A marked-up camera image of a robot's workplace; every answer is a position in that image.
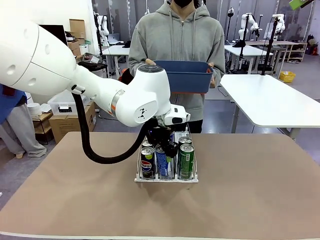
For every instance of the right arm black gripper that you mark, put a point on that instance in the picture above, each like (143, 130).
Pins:
(307, 2)

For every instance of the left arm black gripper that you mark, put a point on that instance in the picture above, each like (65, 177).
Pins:
(157, 131)

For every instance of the blue beverage can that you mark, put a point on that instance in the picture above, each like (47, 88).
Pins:
(172, 137)
(161, 166)

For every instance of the blue plastic bin orange base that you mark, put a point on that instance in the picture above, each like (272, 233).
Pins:
(190, 80)

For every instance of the grey-sleeved left forearm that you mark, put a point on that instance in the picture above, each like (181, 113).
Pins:
(220, 67)

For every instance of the grey-sleeved right forearm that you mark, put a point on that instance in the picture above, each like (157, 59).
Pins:
(137, 60)

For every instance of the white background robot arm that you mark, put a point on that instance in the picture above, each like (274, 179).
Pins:
(103, 25)
(243, 31)
(281, 25)

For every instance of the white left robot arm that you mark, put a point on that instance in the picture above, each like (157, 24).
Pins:
(37, 55)

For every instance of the green beverage can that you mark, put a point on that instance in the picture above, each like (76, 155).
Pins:
(185, 140)
(187, 162)

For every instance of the person's left hand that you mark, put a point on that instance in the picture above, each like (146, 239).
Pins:
(213, 80)

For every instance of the person's right hand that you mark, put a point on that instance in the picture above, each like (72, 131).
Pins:
(150, 62)

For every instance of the black Pepsi can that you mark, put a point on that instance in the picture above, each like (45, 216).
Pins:
(146, 144)
(147, 166)

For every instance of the wooden shelf table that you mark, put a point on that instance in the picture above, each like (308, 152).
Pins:
(295, 43)

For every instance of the dark red bag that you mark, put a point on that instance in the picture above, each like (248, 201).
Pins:
(312, 47)

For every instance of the thick black tripod pole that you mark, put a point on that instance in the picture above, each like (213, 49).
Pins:
(269, 50)

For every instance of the white background table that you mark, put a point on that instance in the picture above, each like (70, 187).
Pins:
(255, 51)

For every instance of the black light stand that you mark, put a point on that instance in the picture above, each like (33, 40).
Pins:
(230, 11)

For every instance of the yellow plastic basket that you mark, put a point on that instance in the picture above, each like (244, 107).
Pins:
(287, 77)

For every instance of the red jacket and backpack pile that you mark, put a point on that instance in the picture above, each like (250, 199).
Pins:
(126, 75)

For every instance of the thin black tripod stand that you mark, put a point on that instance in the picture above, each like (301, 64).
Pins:
(241, 71)

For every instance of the large cardboard box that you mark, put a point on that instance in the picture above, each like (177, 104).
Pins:
(65, 125)

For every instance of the large white table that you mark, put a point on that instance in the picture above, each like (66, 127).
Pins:
(275, 107)

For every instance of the black bag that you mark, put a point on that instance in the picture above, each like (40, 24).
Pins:
(96, 66)

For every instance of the black cap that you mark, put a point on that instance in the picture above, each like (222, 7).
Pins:
(127, 44)

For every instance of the person in grey hoodie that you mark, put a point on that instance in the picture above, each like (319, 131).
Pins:
(180, 37)

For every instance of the clear plastic storage box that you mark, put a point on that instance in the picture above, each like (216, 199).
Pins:
(62, 110)

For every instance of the black face mask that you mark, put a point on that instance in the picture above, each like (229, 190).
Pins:
(183, 2)

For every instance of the clear box with red contents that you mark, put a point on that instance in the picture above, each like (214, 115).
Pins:
(92, 58)

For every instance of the grey laptop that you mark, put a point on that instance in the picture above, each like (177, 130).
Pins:
(115, 38)

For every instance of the small wooden stand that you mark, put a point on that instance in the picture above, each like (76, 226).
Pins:
(43, 117)

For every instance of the white plastic container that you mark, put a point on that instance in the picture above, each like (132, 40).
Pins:
(84, 49)

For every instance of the small cardboard box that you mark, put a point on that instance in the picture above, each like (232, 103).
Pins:
(73, 46)

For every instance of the white paper roll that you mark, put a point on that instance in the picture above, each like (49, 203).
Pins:
(34, 109)

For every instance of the open cardboard box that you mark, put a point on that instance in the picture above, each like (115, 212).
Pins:
(79, 35)

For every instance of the person in maroon sweater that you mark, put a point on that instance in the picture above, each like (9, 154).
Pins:
(20, 135)

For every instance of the black computer monitor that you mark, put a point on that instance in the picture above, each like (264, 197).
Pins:
(57, 32)

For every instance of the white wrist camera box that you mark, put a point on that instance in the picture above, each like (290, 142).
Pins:
(177, 117)

